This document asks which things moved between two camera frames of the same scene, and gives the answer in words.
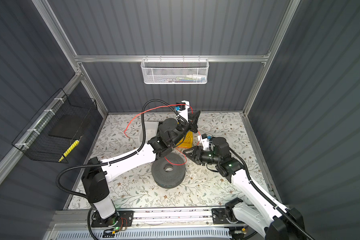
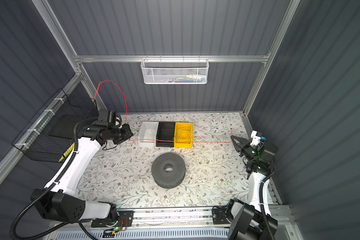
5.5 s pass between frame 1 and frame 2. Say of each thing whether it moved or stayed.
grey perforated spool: stayed
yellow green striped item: stayed
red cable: moved
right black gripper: moved
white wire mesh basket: stayed
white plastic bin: stayed
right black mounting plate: stayed
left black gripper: moved
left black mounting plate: stayed
